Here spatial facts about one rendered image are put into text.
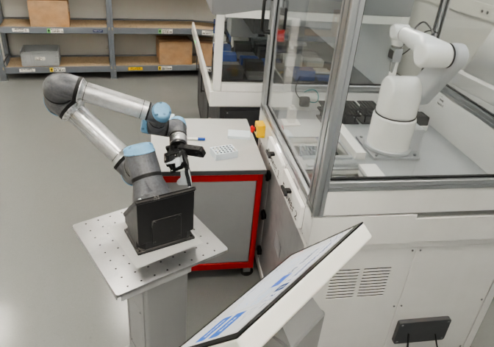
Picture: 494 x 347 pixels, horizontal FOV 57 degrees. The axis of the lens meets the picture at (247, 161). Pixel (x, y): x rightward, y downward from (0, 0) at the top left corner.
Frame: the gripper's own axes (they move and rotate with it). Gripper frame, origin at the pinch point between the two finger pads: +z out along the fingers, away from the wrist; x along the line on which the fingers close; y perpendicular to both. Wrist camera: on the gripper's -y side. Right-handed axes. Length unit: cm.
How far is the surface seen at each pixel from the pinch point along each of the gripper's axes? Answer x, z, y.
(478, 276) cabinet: -75, 31, -107
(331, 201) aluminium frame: -9, 21, -51
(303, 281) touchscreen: 32, 70, -36
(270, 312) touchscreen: 38, 78, -29
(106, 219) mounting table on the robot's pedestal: -8.9, 1.5, 37.0
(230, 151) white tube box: -39, -49, -13
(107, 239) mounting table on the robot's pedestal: -6.3, 13.7, 34.0
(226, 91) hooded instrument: -46, -107, -15
